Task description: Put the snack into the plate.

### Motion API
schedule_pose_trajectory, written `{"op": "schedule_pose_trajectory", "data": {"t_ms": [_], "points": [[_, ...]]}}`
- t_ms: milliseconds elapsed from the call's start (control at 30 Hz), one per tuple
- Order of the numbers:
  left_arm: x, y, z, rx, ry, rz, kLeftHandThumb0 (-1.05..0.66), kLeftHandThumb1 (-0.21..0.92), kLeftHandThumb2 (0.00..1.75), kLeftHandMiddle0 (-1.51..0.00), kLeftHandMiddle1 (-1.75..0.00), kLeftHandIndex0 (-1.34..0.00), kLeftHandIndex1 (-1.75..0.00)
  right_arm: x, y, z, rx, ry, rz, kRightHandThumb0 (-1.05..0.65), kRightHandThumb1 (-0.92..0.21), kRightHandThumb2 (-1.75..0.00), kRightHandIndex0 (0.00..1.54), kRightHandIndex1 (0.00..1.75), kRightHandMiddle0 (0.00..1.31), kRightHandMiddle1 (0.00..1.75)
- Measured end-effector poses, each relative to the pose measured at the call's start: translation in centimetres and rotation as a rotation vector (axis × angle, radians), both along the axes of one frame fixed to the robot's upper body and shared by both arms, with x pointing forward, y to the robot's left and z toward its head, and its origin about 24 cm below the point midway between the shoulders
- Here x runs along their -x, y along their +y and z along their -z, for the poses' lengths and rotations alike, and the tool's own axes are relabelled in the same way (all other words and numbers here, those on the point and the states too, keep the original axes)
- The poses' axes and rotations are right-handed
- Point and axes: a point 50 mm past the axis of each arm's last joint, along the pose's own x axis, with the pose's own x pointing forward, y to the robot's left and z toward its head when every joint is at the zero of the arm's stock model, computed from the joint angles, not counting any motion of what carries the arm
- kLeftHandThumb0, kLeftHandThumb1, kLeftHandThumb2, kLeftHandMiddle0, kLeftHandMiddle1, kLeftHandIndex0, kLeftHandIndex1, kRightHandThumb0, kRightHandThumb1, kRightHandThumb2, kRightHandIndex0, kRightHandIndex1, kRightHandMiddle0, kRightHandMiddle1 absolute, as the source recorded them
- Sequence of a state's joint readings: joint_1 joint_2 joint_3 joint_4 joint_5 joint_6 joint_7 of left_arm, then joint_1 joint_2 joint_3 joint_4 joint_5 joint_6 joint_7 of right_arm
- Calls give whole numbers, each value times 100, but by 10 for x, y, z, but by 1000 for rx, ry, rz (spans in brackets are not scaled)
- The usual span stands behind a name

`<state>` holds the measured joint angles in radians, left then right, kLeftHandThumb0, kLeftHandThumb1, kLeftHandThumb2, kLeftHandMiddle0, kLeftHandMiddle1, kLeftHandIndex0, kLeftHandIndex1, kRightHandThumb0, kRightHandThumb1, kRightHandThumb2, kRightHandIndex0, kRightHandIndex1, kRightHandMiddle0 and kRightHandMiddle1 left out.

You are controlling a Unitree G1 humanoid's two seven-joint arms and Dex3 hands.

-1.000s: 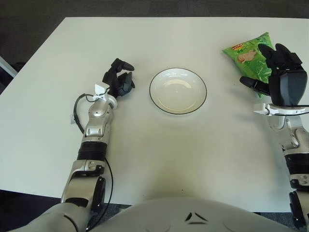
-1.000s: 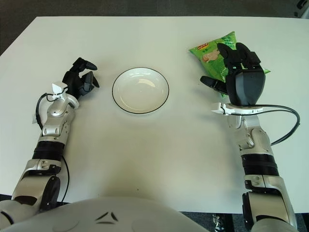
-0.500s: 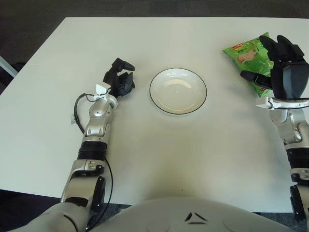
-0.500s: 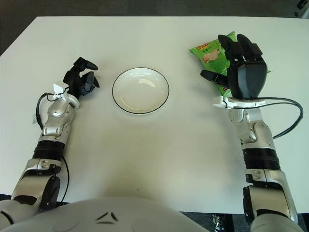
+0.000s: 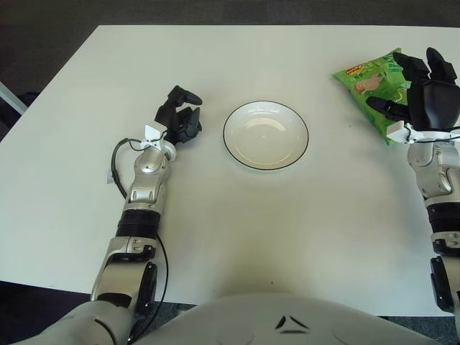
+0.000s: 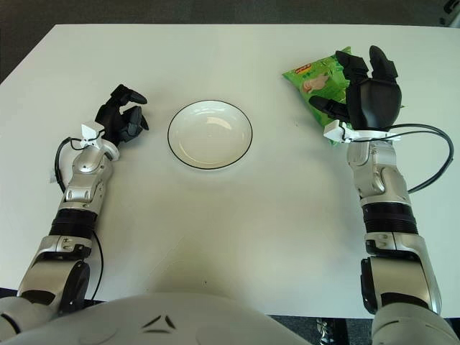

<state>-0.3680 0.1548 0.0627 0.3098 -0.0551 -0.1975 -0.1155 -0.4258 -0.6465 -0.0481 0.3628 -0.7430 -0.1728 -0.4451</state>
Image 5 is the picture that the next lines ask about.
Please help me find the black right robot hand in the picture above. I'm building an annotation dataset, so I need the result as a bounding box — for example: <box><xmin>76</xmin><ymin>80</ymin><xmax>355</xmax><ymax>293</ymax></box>
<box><xmin>366</xmin><ymin>46</ymin><xmax>460</xmax><ymax>132</ymax></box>

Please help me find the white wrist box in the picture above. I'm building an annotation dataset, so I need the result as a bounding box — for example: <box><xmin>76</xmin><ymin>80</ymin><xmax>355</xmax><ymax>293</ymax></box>
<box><xmin>387</xmin><ymin>121</ymin><xmax>410</xmax><ymax>144</ymax></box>
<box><xmin>142</xmin><ymin>124</ymin><xmax>165</xmax><ymax>149</ymax></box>

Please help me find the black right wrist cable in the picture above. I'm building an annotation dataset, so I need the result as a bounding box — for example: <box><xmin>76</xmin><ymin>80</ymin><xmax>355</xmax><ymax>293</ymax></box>
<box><xmin>402</xmin><ymin>125</ymin><xmax>460</xmax><ymax>144</ymax></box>

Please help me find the green chips bag with logo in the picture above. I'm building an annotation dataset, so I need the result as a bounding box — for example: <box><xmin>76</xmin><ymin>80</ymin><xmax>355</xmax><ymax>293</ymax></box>
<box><xmin>331</xmin><ymin>47</ymin><xmax>413</xmax><ymax>119</ymax></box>

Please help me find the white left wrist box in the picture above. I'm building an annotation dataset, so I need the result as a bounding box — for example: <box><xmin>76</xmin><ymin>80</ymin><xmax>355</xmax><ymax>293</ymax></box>
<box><xmin>142</xmin><ymin>124</ymin><xmax>165</xmax><ymax>149</ymax></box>

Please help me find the thin black left elbow cable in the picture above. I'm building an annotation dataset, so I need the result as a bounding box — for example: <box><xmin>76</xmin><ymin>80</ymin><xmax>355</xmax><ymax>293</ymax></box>
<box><xmin>127</xmin><ymin>235</ymin><xmax>170</xmax><ymax>342</ymax></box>

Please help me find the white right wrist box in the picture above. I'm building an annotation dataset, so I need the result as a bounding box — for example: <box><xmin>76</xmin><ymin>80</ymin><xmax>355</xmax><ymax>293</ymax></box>
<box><xmin>387</xmin><ymin>121</ymin><xmax>410</xmax><ymax>144</ymax></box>

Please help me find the white plate with black rim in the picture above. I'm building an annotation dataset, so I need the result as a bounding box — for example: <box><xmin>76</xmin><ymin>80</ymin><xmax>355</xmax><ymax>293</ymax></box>
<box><xmin>222</xmin><ymin>101</ymin><xmax>309</xmax><ymax>172</ymax></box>

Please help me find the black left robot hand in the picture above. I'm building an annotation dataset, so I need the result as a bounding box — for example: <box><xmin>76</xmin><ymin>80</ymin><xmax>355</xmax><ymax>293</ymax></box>
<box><xmin>153</xmin><ymin>85</ymin><xmax>203</xmax><ymax>147</ymax></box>

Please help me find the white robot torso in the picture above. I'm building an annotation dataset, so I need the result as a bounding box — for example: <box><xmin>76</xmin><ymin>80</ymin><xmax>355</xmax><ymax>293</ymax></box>
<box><xmin>136</xmin><ymin>293</ymin><xmax>443</xmax><ymax>345</ymax></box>

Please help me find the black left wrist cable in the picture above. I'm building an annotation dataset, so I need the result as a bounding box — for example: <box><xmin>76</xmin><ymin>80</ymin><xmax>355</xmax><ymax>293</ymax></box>
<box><xmin>111</xmin><ymin>138</ymin><xmax>166</xmax><ymax>198</ymax></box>

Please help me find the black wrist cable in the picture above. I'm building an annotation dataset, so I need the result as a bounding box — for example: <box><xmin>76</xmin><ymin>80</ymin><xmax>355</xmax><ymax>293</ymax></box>
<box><xmin>402</xmin><ymin>125</ymin><xmax>460</xmax><ymax>144</ymax></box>
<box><xmin>111</xmin><ymin>138</ymin><xmax>166</xmax><ymax>198</ymax></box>

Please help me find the grey background furniture edge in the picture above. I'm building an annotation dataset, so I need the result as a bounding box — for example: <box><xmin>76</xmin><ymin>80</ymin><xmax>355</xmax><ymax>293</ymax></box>
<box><xmin>0</xmin><ymin>80</ymin><xmax>29</xmax><ymax>116</ymax></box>

